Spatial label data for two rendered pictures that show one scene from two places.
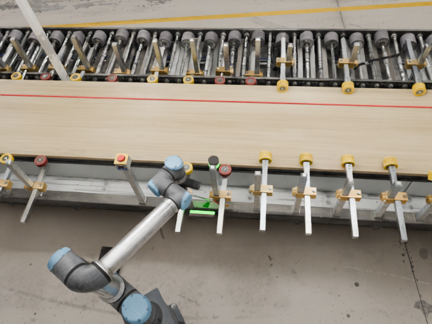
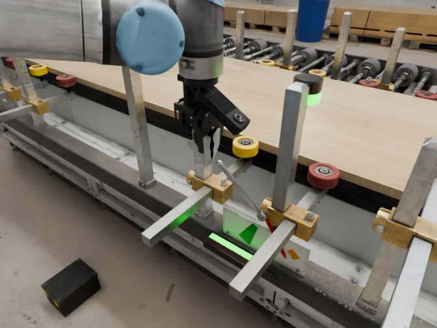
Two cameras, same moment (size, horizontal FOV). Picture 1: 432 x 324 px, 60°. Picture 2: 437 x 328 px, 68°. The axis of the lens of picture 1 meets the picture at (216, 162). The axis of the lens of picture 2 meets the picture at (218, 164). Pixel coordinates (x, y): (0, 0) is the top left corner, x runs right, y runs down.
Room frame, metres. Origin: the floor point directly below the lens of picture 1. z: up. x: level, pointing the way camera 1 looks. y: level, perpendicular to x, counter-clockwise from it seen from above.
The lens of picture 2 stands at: (0.50, -0.09, 1.40)
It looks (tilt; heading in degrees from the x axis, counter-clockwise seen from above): 34 degrees down; 25
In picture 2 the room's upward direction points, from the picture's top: straight up
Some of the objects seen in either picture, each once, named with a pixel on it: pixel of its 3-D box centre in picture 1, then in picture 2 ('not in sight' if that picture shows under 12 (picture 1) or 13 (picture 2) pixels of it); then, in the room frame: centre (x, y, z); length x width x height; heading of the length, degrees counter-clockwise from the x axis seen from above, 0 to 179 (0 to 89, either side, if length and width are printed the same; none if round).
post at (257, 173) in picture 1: (257, 193); (393, 244); (1.05, -0.22, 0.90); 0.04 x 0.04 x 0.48; 77
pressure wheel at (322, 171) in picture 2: (225, 173); (320, 185); (1.25, -0.05, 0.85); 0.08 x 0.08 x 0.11
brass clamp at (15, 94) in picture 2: (0, 184); (10, 92); (1.43, 1.47, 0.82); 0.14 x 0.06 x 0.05; 77
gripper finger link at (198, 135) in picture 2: not in sight; (202, 134); (1.04, 0.20, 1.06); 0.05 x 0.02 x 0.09; 167
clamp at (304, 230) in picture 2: (220, 195); (288, 216); (1.11, 0.00, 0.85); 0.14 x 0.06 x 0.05; 77
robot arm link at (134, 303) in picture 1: (137, 310); not in sight; (0.50, 0.54, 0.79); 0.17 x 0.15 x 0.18; 46
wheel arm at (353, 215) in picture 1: (351, 196); not in sight; (0.93, -0.75, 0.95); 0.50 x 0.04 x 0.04; 167
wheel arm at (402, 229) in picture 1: (396, 198); not in sight; (0.87, -0.99, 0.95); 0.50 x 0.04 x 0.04; 167
